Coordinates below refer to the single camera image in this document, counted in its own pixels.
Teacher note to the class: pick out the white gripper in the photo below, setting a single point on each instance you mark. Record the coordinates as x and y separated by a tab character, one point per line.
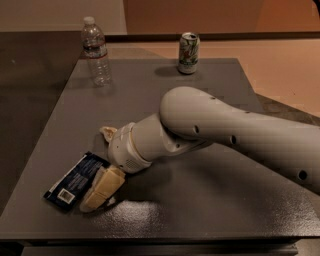
122	149

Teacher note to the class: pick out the blue rxbar blueberry wrapper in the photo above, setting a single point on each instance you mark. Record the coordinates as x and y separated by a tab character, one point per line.
66	192

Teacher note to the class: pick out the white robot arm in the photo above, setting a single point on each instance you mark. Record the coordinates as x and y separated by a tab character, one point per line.
190	119

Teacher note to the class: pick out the green white 7up can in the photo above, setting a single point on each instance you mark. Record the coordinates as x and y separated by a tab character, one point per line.
188	53

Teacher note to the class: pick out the clear plastic water bottle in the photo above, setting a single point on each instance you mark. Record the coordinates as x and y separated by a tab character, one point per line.
96	53

